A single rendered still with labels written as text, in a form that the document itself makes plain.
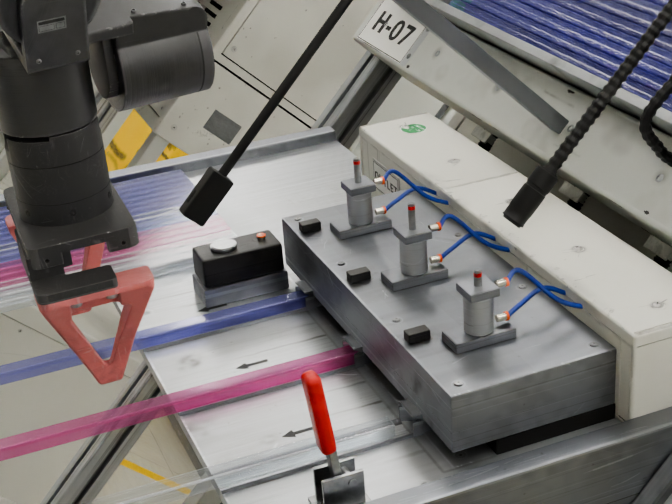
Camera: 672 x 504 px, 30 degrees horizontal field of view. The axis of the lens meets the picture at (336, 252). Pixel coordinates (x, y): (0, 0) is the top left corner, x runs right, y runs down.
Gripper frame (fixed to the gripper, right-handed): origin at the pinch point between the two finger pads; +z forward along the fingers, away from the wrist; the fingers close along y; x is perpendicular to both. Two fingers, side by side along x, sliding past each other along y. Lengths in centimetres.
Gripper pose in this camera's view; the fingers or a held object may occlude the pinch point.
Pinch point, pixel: (92, 334)
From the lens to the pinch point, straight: 82.4
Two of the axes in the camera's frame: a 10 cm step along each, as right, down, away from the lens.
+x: -9.3, 2.4, -2.9
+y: -3.6, -3.9, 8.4
